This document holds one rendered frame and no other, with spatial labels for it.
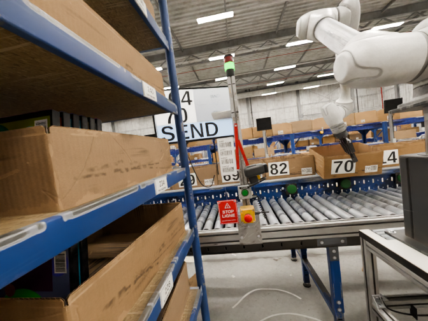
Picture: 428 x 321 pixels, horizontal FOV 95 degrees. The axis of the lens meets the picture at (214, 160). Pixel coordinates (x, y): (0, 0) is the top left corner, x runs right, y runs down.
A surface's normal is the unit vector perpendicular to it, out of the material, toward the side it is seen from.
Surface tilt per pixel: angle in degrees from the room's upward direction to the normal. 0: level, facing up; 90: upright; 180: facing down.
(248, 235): 90
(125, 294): 91
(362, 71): 123
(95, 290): 90
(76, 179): 90
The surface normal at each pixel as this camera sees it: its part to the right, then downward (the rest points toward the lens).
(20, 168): -0.10, 0.07
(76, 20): 0.98, -0.11
